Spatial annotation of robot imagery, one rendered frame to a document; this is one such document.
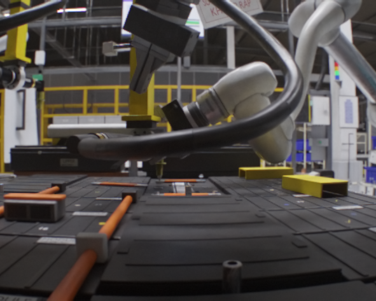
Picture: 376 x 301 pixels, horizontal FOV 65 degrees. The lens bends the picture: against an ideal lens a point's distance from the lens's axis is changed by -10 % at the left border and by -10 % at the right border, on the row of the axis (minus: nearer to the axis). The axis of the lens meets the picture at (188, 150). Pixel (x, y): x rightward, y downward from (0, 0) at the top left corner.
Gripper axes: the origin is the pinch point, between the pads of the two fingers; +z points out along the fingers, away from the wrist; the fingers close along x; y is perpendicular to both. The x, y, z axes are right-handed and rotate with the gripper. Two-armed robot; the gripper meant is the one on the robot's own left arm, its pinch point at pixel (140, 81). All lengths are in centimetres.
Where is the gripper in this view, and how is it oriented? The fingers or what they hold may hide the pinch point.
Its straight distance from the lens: 63.9
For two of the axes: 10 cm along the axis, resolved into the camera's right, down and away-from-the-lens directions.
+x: -8.5, -5.0, 1.7
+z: -3.9, 8.1, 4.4
